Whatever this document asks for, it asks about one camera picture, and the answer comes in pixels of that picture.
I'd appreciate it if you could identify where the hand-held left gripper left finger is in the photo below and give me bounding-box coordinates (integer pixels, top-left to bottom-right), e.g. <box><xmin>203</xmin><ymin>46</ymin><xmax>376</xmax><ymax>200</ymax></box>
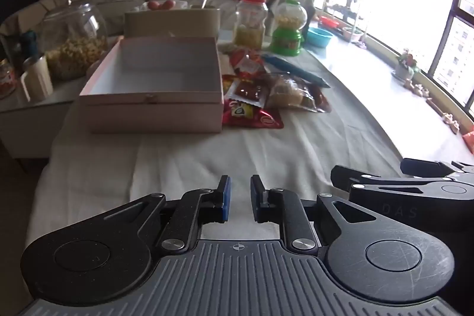
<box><xmin>104</xmin><ymin>174</ymin><xmax>232</xmax><ymax>252</ymax></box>

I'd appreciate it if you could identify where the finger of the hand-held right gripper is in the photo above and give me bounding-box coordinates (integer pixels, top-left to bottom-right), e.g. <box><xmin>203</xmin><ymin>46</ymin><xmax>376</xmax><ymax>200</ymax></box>
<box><xmin>330</xmin><ymin>164</ymin><xmax>457</xmax><ymax>191</ymax></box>
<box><xmin>401</xmin><ymin>158</ymin><xmax>474</xmax><ymax>177</ymax></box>

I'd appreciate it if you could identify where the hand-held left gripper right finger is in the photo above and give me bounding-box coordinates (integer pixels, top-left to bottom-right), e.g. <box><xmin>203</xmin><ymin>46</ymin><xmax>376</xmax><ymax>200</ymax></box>
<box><xmin>250</xmin><ymin>174</ymin><xmax>375</xmax><ymax>258</ymax></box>

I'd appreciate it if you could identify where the clear pastry bag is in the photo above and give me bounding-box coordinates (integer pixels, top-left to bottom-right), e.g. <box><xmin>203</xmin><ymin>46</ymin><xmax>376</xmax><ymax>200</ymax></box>
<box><xmin>266</xmin><ymin>73</ymin><xmax>333</xmax><ymax>114</ymax></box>

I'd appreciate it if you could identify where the pink cardboard box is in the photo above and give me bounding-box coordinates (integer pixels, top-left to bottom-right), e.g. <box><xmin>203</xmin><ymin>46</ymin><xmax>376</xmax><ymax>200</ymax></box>
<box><xmin>79</xmin><ymin>8</ymin><xmax>225</xmax><ymax>134</ymax></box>

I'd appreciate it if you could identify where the red and white snack packet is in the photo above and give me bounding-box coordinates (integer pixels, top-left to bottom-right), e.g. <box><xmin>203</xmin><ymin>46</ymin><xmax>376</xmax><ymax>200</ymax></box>
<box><xmin>229</xmin><ymin>48</ymin><xmax>268</xmax><ymax>77</ymax></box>

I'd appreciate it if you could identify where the small figurine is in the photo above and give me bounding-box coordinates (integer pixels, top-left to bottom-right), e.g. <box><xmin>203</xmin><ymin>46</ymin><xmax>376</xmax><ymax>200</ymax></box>
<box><xmin>442</xmin><ymin>112</ymin><xmax>460</xmax><ymax>134</ymax></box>
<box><xmin>405</xmin><ymin>78</ymin><xmax>431</xmax><ymax>97</ymax></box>

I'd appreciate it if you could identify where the red chip packet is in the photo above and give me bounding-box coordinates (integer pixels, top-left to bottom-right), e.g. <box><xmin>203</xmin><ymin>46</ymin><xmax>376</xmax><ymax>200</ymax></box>
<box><xmin>221</xmin><ymin>99</ymin><xmax>284</xmax><ymax>129</ymax></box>

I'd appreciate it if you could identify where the small potted ornament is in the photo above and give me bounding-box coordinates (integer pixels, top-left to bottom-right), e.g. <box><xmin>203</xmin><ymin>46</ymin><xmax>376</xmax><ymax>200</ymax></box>
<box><xmin>393</xmin><ymin>49</ymin><xmax>420</xmax><ymax>80</ymax></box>

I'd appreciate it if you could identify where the dark red snack packet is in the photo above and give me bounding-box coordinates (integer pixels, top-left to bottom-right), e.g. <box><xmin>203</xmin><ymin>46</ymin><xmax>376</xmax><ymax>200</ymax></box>
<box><xmin>225</xmin><ymin>76</ymin><xmax>270</xmax><ymax>106</ymax></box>

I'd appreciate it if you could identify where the blue snack packet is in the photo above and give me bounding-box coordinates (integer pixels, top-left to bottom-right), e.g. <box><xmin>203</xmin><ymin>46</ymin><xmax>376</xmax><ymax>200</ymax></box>
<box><xmin>262</xmin><ymin>54</ymin><xmax>331</xmax><ymax>89</ymax></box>

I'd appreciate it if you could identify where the blue plastic bowl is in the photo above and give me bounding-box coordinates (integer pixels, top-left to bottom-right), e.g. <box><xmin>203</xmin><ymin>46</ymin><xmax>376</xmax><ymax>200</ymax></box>
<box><xmin>307</xmin><ymin>27</ymin><xmax>334</xmax><ymax>48</ymax></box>

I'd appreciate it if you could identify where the green candy dispenser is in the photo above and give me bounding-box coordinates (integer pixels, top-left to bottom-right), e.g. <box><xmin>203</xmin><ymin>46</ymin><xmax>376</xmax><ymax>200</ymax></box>
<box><xmin>269</xmin><ymin>0</ymin><xmax>305</xmax><ymax>57</ymax></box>

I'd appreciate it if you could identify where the metal plant rack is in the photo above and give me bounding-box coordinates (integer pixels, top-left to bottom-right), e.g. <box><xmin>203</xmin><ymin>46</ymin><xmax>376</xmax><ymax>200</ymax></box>
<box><xmin>321</xmin><ymin>0</ymin><xmax>368</xmax><ymax>43</ymax></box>

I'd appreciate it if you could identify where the red lid plastic jar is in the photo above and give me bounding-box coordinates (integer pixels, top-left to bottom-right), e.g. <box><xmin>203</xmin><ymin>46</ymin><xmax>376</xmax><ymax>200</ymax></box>
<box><xmin>233</xmin><ymin>0</ymin><xmax>269</xmax><ymax>50</ymax></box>

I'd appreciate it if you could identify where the white plate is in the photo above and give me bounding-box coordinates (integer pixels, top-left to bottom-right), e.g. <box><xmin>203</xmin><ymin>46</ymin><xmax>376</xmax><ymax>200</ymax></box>
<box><xmin>134</xmin><ymin>0</ymin><xmax>190</xmax><ymax>12</ymax></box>

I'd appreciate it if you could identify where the large glass jar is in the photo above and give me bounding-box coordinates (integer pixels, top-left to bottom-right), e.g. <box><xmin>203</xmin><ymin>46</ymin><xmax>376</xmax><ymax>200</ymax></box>
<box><xmin>40</xmin><ymin>2</ymin><xmax>109</xmax><ymax>81</ymax></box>

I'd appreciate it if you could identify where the white mug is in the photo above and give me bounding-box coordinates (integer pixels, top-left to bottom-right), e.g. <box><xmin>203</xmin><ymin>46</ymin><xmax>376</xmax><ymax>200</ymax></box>
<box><xmin>20</xmin><ymin>56</ymin><xmax>55</xmax><ymax>102</ymax></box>

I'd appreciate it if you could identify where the small red label jar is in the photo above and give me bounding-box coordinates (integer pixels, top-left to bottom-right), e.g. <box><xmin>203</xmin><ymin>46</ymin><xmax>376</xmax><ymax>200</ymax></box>
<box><xmin>0</xmin><ymin>59</ymin><xmax>17</xmax><ymax>99</ymax></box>

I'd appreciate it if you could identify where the dark teal bottle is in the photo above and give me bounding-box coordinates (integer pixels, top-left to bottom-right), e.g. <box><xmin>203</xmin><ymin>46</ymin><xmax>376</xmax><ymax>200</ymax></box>
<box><xmin>18</xmin><ymin>30</ymin><xmax>40</xmax><ymax>62</ymax></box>

